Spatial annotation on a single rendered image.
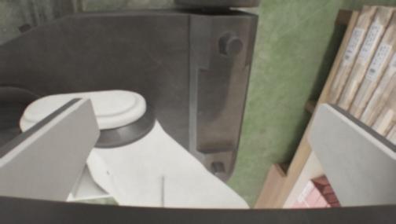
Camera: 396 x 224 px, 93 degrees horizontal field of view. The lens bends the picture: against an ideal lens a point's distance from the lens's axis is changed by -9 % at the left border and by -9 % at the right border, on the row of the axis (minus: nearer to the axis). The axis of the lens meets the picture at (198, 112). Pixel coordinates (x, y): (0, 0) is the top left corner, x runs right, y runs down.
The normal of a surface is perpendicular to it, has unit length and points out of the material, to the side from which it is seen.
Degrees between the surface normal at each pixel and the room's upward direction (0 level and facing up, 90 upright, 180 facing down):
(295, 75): 0
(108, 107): 90
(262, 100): 0
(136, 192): 90
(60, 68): 0
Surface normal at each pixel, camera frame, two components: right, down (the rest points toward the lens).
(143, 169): 0.02, -0.85
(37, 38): 0.19, 0.52
